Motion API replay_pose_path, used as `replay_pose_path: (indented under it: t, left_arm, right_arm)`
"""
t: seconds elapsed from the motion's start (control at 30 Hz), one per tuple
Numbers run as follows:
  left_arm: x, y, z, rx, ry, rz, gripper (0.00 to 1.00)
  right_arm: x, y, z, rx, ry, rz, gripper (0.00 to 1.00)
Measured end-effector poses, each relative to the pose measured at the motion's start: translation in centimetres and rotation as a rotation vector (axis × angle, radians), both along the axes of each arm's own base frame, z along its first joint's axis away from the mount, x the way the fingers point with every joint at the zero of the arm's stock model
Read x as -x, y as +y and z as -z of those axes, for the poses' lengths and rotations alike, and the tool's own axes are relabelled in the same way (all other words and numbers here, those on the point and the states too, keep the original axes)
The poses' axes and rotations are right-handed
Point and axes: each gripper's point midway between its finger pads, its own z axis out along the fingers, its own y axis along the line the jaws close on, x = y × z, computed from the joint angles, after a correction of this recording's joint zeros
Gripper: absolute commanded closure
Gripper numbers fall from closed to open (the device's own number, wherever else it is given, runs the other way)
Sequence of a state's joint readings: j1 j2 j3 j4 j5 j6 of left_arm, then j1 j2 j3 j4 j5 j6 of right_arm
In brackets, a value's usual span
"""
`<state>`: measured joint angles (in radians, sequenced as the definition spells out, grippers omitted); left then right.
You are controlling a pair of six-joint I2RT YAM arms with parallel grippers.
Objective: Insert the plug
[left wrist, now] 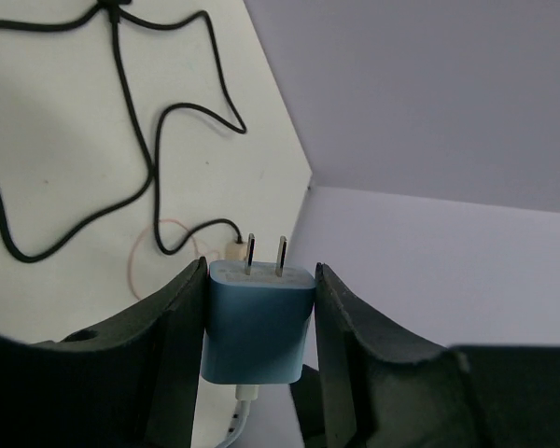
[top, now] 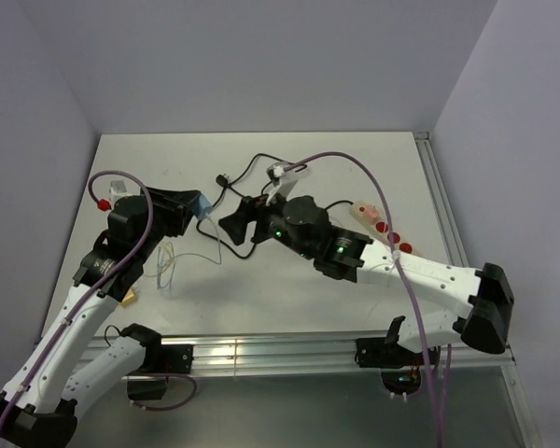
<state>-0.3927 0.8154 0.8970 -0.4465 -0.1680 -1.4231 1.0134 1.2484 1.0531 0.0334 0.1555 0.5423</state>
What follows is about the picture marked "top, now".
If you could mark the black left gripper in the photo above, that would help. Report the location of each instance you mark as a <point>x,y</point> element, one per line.
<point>176,205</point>

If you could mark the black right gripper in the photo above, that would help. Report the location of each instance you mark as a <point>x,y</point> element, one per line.
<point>254,208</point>

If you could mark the blue charger plug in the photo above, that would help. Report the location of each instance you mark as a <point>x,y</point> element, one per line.
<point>203,205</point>

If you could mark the pink charger plug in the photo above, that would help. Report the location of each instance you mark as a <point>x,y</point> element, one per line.
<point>370,215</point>

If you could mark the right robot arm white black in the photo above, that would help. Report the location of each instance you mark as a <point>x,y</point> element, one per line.
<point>475,305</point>

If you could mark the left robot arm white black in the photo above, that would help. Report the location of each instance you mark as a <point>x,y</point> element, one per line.
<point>43,403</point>

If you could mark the yellow charger plug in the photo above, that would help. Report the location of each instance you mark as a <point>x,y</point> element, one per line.
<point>129,298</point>

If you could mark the beige power strip red sockets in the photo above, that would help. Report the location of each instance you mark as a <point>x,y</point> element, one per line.
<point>381,231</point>

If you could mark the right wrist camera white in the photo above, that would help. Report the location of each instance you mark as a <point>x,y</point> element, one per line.
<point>284,177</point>

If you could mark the left wrist camera grey red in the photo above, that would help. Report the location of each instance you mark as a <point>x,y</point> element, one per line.
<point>117,191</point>

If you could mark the aluminium frame rail front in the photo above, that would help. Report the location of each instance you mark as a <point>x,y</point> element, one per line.
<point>272,354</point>

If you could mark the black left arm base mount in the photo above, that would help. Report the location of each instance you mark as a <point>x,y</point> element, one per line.
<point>173,363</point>

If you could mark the aluminium side rail right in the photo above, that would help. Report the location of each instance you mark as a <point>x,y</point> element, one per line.
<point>449,231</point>

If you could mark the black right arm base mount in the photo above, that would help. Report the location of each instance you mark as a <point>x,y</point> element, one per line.
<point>400,369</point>

